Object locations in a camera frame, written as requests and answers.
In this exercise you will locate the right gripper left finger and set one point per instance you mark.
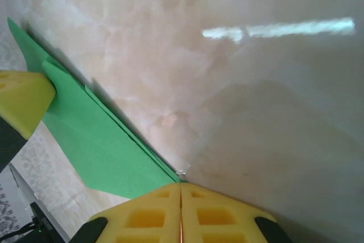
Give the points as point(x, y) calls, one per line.
point(142, 220)

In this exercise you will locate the green square paper sheet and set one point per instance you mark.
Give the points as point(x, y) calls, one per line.
point(99, 146)

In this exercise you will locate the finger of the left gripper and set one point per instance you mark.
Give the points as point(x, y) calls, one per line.
point(22, 98)

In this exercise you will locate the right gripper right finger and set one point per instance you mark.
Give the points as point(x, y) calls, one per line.
point(221, 220)

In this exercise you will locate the left aluminium frame post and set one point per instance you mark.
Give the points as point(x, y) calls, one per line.
point(28, 191)

